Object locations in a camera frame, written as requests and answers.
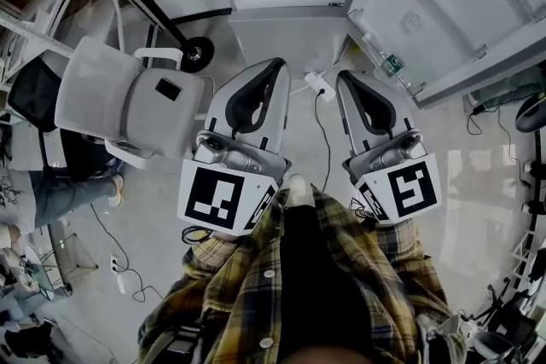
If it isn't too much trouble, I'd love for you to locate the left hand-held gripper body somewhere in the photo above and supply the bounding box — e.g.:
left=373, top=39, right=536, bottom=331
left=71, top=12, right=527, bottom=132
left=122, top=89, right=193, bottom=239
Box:
left=177, top=130, right=294, bottom=238

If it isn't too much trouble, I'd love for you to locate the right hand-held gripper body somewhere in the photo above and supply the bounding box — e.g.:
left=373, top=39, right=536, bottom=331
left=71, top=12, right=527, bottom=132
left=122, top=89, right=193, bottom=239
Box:
left=342, top=130, right=444, bottom=225

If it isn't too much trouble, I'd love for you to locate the person's left forearm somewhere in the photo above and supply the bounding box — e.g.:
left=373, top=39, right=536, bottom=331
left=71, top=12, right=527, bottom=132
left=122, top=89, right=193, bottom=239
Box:
left=182, top=232, right=261, bottom=286

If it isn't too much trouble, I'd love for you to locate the person's right forearm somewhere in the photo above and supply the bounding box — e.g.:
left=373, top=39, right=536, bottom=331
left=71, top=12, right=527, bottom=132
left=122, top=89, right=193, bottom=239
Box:
left=374, top=219, right=434, bottom=269

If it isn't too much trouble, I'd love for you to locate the white refrigerator door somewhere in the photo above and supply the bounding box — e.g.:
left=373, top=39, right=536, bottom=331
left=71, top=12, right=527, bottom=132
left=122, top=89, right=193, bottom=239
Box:
left=343, top=0, right=546, bottom=110

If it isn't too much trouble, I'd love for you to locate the white power strip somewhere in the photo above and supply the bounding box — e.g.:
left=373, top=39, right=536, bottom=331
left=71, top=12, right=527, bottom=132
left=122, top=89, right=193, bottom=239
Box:
left=303, top=71, right=337, bottom=103

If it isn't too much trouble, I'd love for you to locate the clear green label water bottle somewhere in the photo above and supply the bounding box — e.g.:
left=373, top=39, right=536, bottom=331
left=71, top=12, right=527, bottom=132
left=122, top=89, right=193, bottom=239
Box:
left=362, top=33, right=415, bottom=91

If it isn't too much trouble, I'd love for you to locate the black phone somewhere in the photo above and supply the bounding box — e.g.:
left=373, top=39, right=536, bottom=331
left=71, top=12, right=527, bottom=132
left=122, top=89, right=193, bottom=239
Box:
left=154, top=77, right=183, bottom=103

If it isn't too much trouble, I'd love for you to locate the black pole with wheel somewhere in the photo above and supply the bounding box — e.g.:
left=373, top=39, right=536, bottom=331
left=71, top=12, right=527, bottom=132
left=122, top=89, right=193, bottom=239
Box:
left=113, top=0, right=211, bottom=74

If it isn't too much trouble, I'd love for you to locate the clear door bin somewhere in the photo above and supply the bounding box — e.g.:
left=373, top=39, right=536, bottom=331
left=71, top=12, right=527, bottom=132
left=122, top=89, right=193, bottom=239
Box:
left=345, top=7, right=427, bottom=98

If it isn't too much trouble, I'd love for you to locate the white grey office chair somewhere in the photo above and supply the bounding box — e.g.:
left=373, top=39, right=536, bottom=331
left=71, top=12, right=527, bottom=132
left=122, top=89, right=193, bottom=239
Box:
left=54, top=36, right=214, bottom=172

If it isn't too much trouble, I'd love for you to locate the grey green cloth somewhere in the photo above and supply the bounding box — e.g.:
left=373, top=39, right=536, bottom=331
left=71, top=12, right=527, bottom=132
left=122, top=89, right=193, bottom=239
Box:
left=471, top=66, right=546, bottom=110

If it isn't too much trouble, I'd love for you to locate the yellow plaid shirt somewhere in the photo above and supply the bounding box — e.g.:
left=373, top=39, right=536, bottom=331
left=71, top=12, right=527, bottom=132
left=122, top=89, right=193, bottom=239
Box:
left=136, top=182, right=468, bottom=364

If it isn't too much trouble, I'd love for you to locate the white floor socket strip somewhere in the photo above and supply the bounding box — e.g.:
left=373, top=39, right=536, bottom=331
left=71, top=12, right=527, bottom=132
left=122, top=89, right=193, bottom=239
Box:
left=109, top=252, right=128, bottom=296

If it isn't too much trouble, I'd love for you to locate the black round fan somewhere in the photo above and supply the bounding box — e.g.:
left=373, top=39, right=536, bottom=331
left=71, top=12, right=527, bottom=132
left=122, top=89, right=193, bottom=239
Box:
left=514, top=92, right=546, bottom=134

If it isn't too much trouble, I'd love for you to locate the small glass table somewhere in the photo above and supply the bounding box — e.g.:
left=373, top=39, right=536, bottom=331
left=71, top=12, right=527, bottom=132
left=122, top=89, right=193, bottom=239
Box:
left=25, top=220, right=100, bottom=300

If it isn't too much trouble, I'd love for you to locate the black mesh chair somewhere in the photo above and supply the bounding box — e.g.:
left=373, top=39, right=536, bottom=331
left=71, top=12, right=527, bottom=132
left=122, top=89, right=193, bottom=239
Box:
left=7, top=55, right=64, bottom=134

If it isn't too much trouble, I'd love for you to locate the black power cable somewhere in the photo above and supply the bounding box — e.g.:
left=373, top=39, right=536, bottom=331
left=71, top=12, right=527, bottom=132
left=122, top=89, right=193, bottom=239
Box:
left=313, top=87, right=334, bottom=193

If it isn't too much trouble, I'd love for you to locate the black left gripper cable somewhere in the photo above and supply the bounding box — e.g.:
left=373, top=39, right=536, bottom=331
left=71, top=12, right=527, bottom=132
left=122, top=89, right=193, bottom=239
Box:
left=180, top=224, right=217, bottom=246

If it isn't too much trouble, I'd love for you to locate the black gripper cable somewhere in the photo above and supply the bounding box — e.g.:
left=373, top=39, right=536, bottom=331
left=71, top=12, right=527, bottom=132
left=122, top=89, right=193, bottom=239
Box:
left=348, top=199, right=377, bottom=223
left=180, top=224, right=217, bottom=246

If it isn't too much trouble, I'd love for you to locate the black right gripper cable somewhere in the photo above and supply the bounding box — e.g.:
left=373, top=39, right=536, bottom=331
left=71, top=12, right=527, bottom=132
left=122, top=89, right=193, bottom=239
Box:
left=348, top=199, right=377, bottom=223

